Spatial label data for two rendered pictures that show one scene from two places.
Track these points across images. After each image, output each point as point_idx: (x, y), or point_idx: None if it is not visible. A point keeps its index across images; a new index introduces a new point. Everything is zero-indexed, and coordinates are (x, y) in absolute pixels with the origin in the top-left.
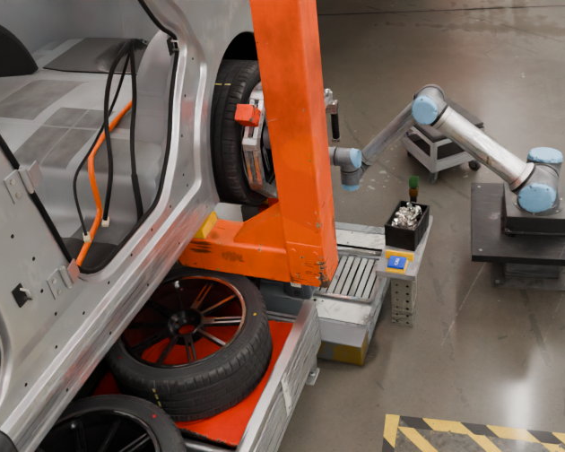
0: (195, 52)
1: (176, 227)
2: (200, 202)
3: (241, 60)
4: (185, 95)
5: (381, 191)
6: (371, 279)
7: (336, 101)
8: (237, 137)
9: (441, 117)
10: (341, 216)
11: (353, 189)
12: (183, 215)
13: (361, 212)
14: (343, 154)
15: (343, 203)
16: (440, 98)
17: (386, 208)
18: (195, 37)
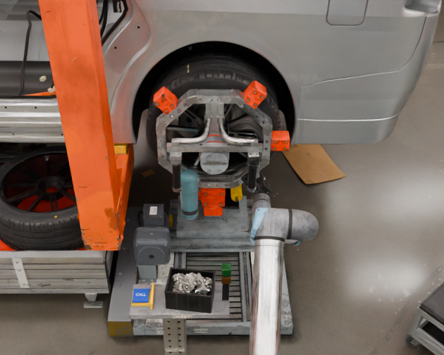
0: (144, 24)
1: (59, 122)
2: None
3: (236, 67)
4: (115, 47)
5: (369, 299)
6: None
7: (254, 156)
8: (158, 110)
9: (256, 240)
10: (310, 275)
11: (252, 243)
12: None
13: (323, 290)
14: (256, 208)
15: (333, 272)
16: (280, 228)
17: (340, 310)
18: (141, 12)
